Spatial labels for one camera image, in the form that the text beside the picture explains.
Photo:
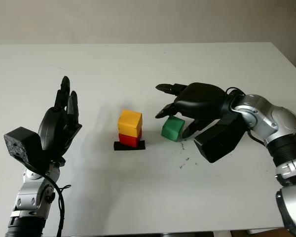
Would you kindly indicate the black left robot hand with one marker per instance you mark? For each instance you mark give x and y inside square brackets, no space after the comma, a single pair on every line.
[54,128]

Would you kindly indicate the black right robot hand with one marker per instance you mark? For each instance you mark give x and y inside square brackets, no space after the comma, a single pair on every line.
[202,101]

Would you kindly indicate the green wooden block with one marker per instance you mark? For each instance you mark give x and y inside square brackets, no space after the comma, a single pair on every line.
[172,129]

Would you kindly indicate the yellow wooden block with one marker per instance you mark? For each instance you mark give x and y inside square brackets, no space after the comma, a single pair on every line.
[128,122]

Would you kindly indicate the red wooden block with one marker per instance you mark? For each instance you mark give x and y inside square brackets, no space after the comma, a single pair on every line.
[128,140]

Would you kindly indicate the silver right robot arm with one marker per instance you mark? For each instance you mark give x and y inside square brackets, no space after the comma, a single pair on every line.
[281,116]

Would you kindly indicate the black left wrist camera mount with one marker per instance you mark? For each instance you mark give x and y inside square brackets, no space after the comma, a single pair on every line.
[19,145]

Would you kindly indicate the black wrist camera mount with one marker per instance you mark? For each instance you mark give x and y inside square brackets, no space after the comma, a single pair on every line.
[219,140]
[19,145]

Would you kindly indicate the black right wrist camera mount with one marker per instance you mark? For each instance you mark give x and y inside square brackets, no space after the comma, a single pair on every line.
[219,140]

